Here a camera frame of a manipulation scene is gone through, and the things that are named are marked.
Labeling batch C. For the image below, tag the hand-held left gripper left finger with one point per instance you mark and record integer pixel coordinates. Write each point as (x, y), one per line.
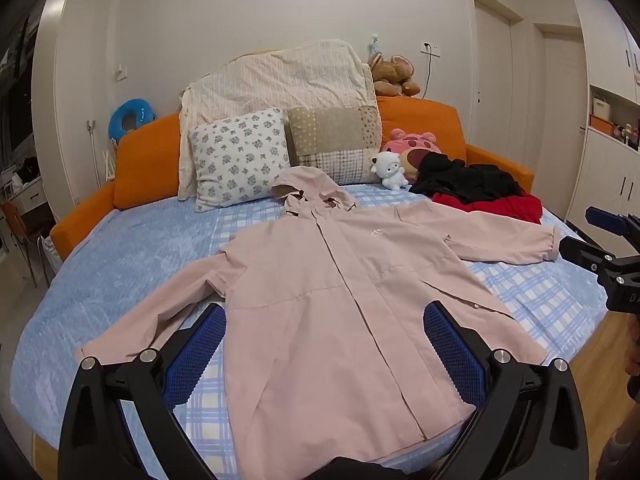
(197, 355)

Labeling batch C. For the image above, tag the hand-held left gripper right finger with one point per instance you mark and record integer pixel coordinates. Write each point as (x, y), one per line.
(455, 355)

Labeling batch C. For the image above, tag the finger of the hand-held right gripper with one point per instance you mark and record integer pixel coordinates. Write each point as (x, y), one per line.
(600, 217)
(582, 252)

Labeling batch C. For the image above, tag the pink hooded jacket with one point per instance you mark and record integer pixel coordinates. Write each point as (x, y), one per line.
(340, 285)

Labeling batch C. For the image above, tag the white wardrobe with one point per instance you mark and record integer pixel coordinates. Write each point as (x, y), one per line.
(600, 170)

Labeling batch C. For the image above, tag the red garment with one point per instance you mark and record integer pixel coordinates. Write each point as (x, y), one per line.
(510, 207)

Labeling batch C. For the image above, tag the small figurines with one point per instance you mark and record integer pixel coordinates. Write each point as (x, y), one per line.
(627, 135)

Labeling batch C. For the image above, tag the orange box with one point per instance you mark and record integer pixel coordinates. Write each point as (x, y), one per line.
(601, 124)

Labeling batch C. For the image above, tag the white door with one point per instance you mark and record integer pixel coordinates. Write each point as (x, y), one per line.
(492, 75)
(562, 125)

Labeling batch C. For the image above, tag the white bag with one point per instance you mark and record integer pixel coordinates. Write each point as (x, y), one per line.
(602, 106)

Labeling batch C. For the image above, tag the blue checked bed sheet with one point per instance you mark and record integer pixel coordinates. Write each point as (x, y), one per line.
(125, 270)

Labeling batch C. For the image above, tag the black garment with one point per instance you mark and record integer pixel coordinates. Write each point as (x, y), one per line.
(465, 180)

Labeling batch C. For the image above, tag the person's leg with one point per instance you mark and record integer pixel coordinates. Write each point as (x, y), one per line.
(625, 430)

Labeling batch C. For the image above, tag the white plush toy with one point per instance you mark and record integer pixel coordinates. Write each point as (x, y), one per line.
(392, 170)

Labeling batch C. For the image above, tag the pink plush bear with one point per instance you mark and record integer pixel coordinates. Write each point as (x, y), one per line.
(415, 147)

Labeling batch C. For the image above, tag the white floral pillow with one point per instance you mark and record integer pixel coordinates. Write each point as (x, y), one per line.
(235, 160)

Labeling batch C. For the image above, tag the orange chair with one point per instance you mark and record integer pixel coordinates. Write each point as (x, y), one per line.
(12, 220)

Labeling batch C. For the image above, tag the beige patchwork pillow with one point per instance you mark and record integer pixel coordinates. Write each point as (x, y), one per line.
(335, 135)

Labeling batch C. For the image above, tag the brown plush toy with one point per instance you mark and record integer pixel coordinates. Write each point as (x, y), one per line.
(390, 72)

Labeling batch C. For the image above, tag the white wall socket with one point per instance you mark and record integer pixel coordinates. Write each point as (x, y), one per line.
(431, 48)

